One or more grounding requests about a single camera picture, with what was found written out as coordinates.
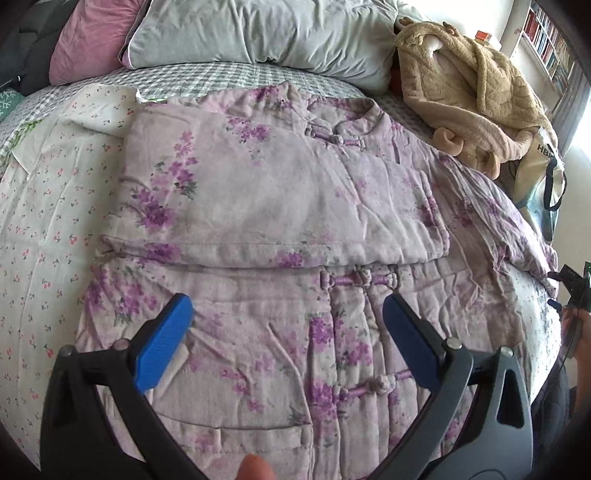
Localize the lilac floral padded jacket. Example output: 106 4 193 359
70 83 559 479

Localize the person's right hand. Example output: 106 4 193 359
561 306 590 359

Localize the cream tote bag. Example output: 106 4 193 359
498 128 567 244

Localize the cherry print bed sheet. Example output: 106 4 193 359
1 84 139 464

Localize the beige fleece robe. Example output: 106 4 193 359
394 21 558 180

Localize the bookshelf with books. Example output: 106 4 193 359
516 1 575 98

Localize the teal patterned cushion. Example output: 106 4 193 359
0 88 25 122

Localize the pink pillow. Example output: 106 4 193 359
49 0 143 86

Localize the grey pillow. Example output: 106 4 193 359
119 0 402 94

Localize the dark grey chair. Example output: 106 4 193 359
1 1 77 96

